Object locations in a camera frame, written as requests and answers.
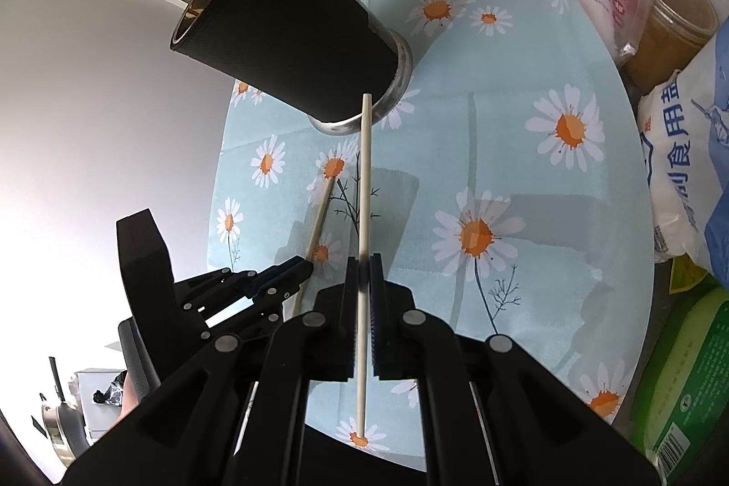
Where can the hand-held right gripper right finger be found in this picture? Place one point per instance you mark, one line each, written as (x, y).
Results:
(377, 304)

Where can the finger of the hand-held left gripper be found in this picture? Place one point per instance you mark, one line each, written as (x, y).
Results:
(256, 318)
(256, 281)

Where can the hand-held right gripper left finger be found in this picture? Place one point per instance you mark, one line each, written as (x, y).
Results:
(353, 304)

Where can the wooden chopstick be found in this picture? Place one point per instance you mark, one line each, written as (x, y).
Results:
(364, 178)
(322, 218)

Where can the black utensil holder cup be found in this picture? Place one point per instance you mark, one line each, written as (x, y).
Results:
(285, 36)

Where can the person's left forearm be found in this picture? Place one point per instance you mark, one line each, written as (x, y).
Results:
(128, 398)

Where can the black crumpled bag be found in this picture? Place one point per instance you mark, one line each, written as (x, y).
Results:
(111, 395)

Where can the daisy print tablecloth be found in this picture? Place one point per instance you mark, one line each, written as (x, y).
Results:
(512, 235)

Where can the white low cabinet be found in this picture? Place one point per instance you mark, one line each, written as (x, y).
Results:
(97, 417)

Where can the grey frying pan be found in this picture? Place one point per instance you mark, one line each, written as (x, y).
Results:
(60, 420)

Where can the yellow green package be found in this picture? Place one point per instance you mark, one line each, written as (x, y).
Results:
(692, 275)

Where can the green box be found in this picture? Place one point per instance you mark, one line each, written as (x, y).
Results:
(683, 383)

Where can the white blue salt bag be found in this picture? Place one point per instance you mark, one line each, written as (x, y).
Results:
(683, 167)

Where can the plastic jar brown contents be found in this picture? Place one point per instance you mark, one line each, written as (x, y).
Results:
(672, 42)

